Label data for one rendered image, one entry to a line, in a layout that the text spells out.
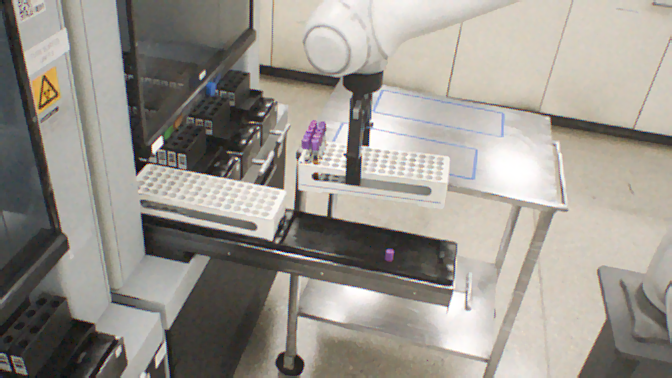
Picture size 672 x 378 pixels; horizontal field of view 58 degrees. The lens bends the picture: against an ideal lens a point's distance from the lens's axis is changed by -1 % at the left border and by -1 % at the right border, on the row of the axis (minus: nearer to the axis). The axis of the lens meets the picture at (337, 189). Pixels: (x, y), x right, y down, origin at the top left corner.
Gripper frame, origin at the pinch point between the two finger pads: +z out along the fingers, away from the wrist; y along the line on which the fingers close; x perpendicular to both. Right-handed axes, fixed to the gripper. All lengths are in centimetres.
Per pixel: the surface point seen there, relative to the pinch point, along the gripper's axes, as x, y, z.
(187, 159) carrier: 35.8, -2.7, 3.4
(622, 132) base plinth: -118, 219, 96
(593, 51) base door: -90, 214, 50
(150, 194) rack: 37.2, -17.3, 2.6
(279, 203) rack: 13.0, -12.5, 4.1
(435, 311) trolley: -22, 26, 65
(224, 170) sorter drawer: 29.5, 1.7, 7.9
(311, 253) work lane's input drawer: 5.2, -18.8, 9.9
